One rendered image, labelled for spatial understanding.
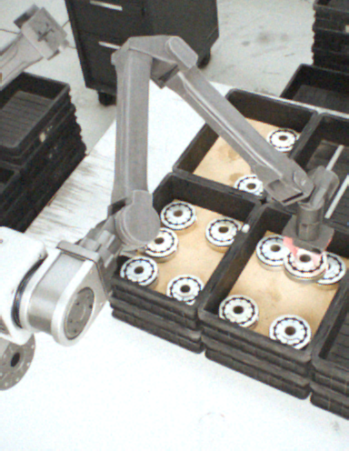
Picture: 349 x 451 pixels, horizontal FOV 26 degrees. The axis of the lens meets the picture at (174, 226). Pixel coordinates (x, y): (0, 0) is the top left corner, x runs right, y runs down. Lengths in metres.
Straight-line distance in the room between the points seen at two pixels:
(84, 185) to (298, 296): 0.88
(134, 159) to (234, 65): 2.66
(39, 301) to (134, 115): 0.41
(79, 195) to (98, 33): 1.24
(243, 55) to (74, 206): 1.87
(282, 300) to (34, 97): 1.64
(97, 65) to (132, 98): 2.25
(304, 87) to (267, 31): 0.86
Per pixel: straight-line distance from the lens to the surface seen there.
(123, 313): 2.10
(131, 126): 1.43
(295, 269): 1.80
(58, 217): 2.45
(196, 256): 2.10
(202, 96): 1.56
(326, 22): 3.41
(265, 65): 4.03
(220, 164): 2.33
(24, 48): 1.57
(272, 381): 2.00
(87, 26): 3.58
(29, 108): 3.21
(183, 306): 1.88
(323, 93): 3.43
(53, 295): 1.24
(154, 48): 1.52
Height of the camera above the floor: 2.48
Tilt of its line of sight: 49 degrees down
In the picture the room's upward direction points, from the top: 9 degrees counter-clockwise
